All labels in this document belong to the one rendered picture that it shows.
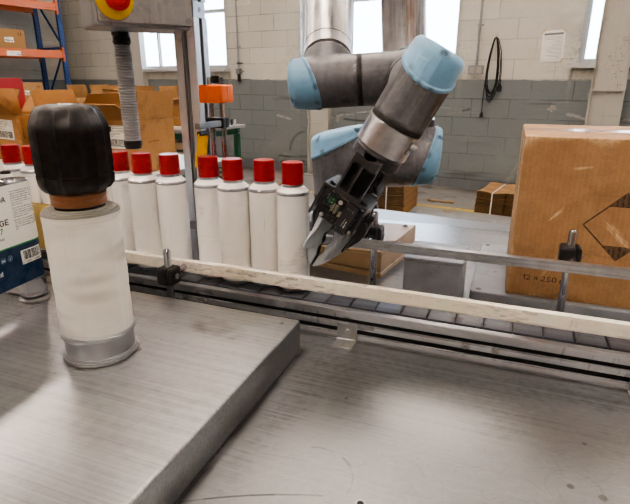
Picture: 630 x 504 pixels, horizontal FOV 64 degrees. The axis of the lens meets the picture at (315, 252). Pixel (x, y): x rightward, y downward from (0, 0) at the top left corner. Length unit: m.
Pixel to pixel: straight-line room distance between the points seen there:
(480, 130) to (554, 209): 5.23
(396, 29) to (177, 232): 0.55
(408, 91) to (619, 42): 5.29
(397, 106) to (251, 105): 6.75
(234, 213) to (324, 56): 0.27
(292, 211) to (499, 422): 0.40
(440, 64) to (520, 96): 5.37
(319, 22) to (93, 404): 0.62
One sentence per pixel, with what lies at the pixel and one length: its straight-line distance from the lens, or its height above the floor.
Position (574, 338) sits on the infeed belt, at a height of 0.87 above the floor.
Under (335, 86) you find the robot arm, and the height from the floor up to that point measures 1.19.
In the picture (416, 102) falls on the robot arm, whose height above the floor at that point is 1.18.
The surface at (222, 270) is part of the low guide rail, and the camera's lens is 0.84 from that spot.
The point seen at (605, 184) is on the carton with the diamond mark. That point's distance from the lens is 0.91.
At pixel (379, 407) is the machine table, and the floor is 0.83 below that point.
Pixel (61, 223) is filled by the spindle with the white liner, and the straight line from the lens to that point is 0.61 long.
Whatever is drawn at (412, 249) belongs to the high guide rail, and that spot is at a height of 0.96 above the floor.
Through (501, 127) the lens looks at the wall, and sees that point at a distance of 6.07.
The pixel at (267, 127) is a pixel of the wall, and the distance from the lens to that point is 7.27.
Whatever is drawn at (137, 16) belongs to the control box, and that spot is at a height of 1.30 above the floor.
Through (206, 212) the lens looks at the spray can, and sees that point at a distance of 0.86.
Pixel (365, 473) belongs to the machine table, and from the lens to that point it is 0.56.
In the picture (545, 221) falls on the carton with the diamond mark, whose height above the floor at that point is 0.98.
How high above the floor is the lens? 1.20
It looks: 19 degrees down
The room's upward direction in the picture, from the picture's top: straight up
